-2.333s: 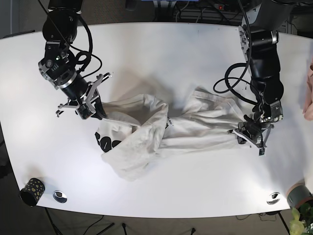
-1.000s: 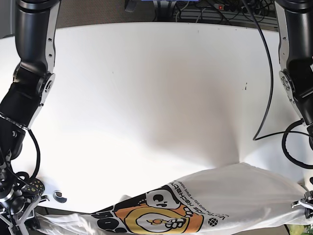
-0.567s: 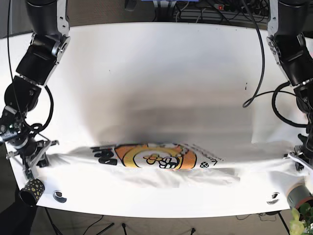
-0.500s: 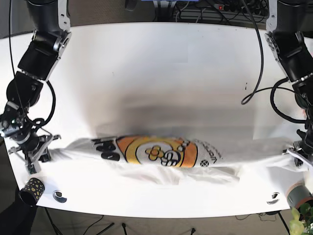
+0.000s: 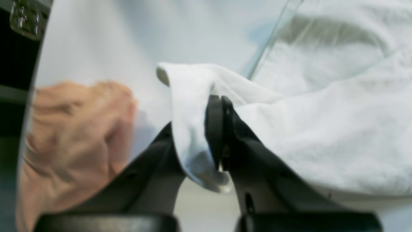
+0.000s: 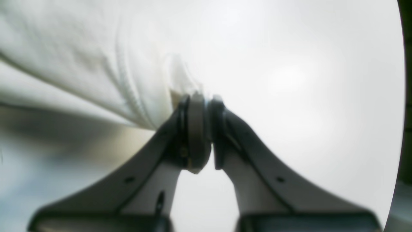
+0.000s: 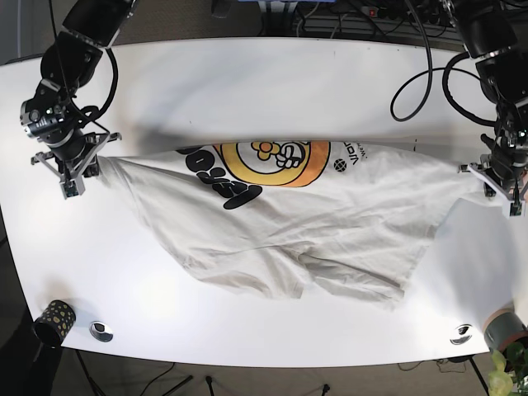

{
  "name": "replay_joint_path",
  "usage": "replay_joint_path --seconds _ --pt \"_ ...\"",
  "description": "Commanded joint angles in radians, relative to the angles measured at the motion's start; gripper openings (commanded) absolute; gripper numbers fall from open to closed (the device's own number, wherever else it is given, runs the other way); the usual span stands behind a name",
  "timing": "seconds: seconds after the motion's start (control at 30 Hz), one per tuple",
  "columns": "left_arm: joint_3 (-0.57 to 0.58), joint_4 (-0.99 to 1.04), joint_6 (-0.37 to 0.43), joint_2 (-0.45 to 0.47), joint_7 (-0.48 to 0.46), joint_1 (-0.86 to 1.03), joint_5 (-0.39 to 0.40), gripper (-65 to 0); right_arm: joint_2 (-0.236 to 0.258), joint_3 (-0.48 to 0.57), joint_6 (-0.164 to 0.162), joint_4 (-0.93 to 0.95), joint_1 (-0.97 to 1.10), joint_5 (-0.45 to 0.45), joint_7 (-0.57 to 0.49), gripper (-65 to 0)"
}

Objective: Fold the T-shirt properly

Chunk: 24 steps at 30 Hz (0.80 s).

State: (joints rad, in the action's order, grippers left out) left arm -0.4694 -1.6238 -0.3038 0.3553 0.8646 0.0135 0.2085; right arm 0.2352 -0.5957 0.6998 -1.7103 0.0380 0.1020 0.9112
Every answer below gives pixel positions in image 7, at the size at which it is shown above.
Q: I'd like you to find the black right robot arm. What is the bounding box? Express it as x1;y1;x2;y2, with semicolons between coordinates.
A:
20;1;137;199

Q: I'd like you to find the left silver table grommet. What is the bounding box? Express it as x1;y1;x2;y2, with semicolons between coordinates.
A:
89;321;114;342

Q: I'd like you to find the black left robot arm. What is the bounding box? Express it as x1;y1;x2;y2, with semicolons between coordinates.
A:
441;1;527;217

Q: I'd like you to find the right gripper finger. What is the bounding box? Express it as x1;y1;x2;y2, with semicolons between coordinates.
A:
82;160;101;178

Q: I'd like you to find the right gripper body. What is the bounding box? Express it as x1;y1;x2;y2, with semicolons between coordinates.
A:
31;130;122;200

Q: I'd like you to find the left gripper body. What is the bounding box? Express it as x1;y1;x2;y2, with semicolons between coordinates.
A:
459;153;527;218

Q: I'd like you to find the black dotted cup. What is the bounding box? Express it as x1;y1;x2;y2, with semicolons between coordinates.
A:
33;299;77;348

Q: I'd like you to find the grey plant pot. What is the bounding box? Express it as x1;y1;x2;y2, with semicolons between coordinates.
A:
483;309;527;352

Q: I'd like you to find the silver table grommet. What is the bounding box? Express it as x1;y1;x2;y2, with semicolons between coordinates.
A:
89;321;114;342
449;323;474;346

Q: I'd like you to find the green potted plant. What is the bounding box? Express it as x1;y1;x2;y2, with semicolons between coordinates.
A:
488;341;527;396

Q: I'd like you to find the white graphic print T-shirt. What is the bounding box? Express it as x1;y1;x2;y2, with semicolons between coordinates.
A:
98;140;488;307

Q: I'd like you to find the right silver table grommet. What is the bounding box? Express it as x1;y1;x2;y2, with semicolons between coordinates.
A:
449;323;474;346

